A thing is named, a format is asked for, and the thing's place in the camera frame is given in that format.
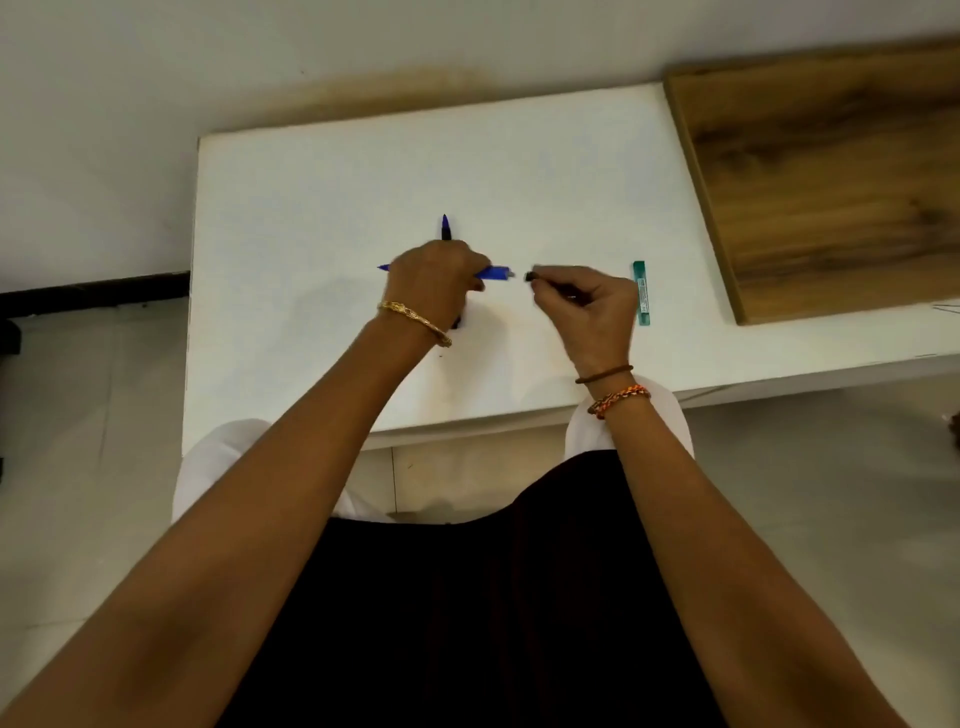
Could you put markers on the person's left hand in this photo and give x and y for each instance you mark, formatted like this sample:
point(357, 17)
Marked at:
point(431, 281)

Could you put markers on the person's right hand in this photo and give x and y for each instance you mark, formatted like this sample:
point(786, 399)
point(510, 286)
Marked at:
point(592, 315)

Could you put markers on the green lead refill case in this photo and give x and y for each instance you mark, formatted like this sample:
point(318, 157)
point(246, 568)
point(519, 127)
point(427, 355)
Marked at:
point(641, 292)

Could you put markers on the person's left forearm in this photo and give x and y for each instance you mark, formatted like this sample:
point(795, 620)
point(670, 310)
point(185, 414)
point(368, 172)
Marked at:
point(240, 540)

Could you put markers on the person's right forearm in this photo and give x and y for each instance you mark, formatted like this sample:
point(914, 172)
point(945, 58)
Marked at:
point(720, 570)

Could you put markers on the gold bangle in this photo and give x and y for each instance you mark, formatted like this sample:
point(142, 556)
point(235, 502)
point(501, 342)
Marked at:
point(416, 317)

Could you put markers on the white trousers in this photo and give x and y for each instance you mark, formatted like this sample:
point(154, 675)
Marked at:
point(217, 450)

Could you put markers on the wooden board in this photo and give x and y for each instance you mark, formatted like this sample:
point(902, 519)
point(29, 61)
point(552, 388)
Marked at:
point(832, 180)

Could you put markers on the black tunic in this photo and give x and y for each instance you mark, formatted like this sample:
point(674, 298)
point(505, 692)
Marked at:
point(487, 615)

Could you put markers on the black skirting strip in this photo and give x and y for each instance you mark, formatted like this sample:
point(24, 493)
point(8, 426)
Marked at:
point(90, 292)

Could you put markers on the black object on floor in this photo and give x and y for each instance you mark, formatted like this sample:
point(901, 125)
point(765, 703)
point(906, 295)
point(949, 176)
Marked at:
point(9, 337)

